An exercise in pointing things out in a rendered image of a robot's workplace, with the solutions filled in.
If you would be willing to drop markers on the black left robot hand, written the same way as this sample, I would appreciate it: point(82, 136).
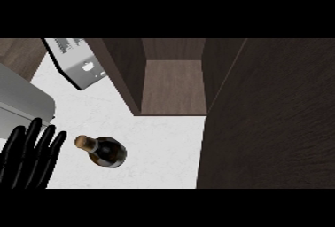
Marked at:
point(26, 159)

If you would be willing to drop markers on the dark wine bottle with cork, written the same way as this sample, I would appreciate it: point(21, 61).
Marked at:
point(107, 152)

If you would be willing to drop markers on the open dark wood cabinet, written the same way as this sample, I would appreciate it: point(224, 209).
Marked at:
point(172, 85)

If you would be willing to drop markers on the dark wood cabinet door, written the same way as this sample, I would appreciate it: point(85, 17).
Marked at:
point(271, 118)

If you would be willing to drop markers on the grey boxy appliance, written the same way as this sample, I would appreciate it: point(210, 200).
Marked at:
point(21, 100)

